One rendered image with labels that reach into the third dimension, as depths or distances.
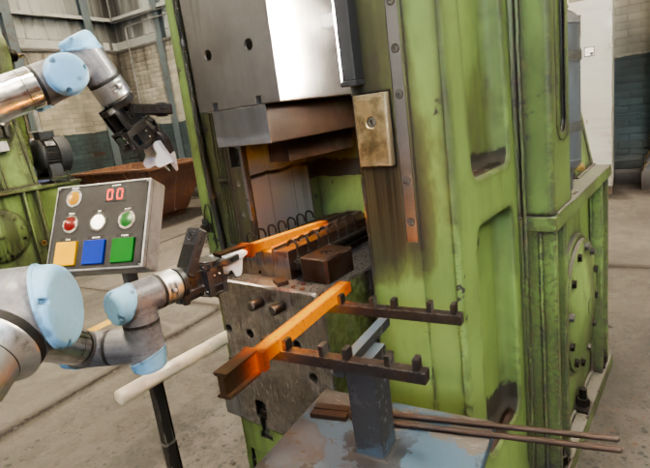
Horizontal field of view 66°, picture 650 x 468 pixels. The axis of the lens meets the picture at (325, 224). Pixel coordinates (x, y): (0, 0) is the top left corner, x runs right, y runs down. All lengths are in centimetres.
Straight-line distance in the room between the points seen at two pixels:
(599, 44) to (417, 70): 518
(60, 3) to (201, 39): 971
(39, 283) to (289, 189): 107
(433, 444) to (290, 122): 81
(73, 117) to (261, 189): 899
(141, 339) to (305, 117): 68
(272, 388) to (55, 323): 82
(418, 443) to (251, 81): 88
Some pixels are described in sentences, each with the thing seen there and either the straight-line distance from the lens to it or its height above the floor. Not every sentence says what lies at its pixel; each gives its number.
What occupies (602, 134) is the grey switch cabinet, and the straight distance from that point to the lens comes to 630.
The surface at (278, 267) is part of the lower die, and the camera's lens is 132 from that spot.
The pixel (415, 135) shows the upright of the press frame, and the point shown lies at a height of 125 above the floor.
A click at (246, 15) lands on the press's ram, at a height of 157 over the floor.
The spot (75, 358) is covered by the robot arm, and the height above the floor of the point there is 93.
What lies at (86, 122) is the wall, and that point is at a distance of 1057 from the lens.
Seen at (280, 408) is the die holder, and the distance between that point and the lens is 146.
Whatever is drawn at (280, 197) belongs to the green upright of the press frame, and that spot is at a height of 107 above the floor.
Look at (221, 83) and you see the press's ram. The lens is 134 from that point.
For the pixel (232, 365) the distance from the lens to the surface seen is 82.
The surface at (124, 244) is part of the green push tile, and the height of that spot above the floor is 102.
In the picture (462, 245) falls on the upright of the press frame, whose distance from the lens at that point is 119.
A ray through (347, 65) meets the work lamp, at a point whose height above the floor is 143.
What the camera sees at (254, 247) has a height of 102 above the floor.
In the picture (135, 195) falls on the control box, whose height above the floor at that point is 115.
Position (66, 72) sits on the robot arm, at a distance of 105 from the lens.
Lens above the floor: 133
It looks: 13 degrees down
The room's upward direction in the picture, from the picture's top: 8 degrees counter-clockwise
